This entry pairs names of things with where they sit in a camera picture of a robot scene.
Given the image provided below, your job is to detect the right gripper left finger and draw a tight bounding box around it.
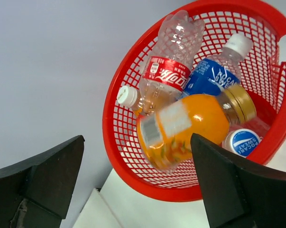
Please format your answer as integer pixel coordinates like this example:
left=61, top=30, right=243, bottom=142
left=0, top=135, right=84, bottom=228

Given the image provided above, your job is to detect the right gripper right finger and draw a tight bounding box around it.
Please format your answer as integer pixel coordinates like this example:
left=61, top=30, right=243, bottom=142
left=190, top=133, right=286, bottom=228

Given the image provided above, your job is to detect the large clear plastic bottle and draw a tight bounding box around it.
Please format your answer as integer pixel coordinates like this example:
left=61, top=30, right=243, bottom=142
left=221, top=117, right=270, bottom=157

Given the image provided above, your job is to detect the small orange juice bottle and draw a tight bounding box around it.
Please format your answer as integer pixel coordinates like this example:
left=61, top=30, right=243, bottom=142
left=137, top=85, right=257, bottom=172

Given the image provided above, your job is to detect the blue label bottle front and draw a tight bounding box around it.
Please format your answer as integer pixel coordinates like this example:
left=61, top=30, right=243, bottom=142
left=178, top=33, right=253, bottom=99

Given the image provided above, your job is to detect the tall orange juice bottle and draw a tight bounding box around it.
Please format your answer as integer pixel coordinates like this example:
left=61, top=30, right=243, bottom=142
left=117, top=85, right=143, bottom=117

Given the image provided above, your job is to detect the crushed red label bottle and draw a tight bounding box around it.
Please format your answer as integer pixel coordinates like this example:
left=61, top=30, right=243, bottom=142
left=139, top=10, right=205, bottom=115

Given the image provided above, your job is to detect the red mesh plastic bin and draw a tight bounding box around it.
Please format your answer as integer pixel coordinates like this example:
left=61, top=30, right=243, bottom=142
left=102, top=0, right=286, bottom=202

